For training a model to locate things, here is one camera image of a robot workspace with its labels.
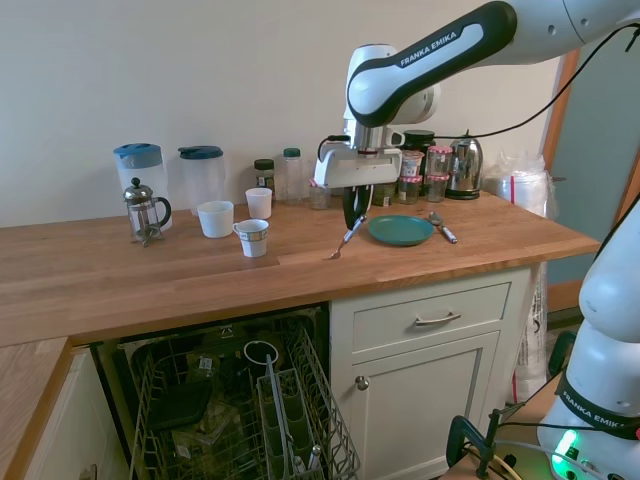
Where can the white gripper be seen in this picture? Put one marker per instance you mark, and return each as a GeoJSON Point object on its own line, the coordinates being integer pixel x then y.
{"type": "Point", "coordinates": [360, 167]}

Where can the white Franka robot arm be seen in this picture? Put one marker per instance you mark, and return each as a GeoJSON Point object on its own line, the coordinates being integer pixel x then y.
{"type": "Point", "coordinates": [430, 55]}

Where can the built-in dishwasher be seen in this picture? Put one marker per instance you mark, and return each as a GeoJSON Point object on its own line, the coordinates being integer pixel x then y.
{"type": "Point", "coordinates": [115, 360]}

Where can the dark green can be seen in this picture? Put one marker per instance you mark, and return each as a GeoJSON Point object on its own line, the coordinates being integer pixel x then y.
{"type": "Point", "coordinates": [386, 195]}

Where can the small glass jar gingham lid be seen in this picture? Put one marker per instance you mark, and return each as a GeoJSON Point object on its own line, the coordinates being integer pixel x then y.
{"type": "Point", "coordinates": [318, 197]}

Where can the teal plastic plate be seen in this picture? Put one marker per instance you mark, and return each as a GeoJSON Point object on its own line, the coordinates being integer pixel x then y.
{"type": "Point", "coordinates": [400, 231]}

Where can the red and white tub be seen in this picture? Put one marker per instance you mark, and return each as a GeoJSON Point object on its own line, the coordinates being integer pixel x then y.
{"type": "Point", "coordinates": [412, 165]}

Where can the clear bottle green lid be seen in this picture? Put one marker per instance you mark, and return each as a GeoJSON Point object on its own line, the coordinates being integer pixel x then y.
{"type": "Point", "coordinates": [292, 177]}

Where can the black supplement tub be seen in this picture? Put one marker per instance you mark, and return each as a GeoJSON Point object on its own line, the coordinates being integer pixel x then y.
{"type": "Point", "coordinates": [419, 137]}

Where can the large glass jar gingham lid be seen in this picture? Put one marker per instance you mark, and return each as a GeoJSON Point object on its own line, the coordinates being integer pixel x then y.
{"type": "Point", "coordinates": [439, 162]}

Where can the spice jar black lid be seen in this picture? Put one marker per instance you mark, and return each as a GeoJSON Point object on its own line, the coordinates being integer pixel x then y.
{"type": "Point", "coordinates": [264, 180]}

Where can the plain white plastic cup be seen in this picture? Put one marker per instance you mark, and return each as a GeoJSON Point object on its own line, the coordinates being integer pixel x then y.
{"type": "Point", "coordinates": [258, 204]}

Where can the white patterned band cup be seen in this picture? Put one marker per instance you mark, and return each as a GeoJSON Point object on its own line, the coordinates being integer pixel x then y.
{"type": "Point", "coordinates": [254, 240]}

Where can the stainless steel electric kettle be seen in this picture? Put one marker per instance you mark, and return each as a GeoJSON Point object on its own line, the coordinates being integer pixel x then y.
{"type": "Point", "coordinates": [465, 167]}

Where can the white ceramic mug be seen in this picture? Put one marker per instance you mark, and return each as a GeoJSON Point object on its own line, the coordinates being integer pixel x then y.
{"type": "Point", "coordinates": [215, 220]}

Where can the clear pitcher dark blue lid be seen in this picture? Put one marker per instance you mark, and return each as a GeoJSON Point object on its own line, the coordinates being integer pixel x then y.
{"type": "Point", "coordinates": [202, 175]}

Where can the plastic bag of cups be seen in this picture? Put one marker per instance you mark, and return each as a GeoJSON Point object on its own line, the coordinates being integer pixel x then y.
{"type": "Point", "coordinates": [520, 185]}

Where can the black cup white rim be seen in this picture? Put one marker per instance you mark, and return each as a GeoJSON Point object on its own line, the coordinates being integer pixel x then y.
{"type": "Point", "coordinates": [260, 352]}

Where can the round metal cabinet knob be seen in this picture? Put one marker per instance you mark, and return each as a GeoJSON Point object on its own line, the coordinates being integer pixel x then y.
{"type": "Point", "coordinates": [362, 383]}

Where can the white base cabinet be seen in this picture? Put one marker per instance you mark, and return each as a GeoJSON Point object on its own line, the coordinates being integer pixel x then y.
{"type": "Point", "coordinates": [430, 400]}

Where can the glass French press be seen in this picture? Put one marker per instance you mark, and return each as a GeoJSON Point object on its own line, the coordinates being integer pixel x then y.
{"type": "Point", "coordinates": [145, 210]}

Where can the wood framed door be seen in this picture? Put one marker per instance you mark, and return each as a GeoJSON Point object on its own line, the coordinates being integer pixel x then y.
{"type": "Point", "coordinates": [575, 225]}

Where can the clear pitcher light blue lid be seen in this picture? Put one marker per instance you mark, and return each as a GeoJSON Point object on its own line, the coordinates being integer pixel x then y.
{"type": "Point", "coordinates": [142, 162]}

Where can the clear plastic bag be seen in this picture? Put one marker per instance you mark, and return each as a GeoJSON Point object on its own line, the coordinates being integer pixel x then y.
{"type": "Point", "coordinates": [532, 340]}

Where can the gray cutlery basket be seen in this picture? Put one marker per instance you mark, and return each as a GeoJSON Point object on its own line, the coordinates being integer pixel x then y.
{"type": "Point", "coordinates": [280, 415]}

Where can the dark green C-clamp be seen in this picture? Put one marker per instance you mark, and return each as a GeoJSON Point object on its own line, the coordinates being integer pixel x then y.
{"type": "Point", "coordinates": [462, 430]}
{"type": "Point", "coordinates": [560, 350]}

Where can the wooden robot mounting table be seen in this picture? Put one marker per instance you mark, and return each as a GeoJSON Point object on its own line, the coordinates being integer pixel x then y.
{"type": "Point", "coordinates": [510, 415]}

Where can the black plastic container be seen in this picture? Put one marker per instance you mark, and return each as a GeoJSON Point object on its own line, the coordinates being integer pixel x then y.
{"type": "Point", "coordinates": [180, 405]}

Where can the white corner cabinet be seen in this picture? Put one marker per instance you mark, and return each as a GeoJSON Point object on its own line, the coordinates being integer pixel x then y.
{"type": "Point", "coordinates": [65, 425]}

